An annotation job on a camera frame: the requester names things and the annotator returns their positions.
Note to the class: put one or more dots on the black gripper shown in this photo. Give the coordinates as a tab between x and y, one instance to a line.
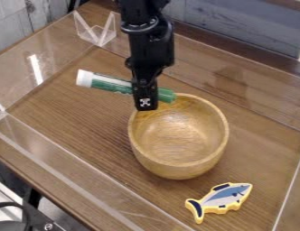
152	45

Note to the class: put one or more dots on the green white marker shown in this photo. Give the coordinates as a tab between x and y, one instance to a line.
91	79

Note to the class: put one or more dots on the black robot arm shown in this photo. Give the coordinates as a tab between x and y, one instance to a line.
143	8

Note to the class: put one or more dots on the brown wooden bowl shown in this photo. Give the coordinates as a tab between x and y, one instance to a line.
180	139

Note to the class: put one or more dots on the yellow blue fish toy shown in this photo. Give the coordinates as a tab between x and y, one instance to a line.
226	197

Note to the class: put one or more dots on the clear acrylic tray wall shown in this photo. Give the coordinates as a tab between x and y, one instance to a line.
92	196

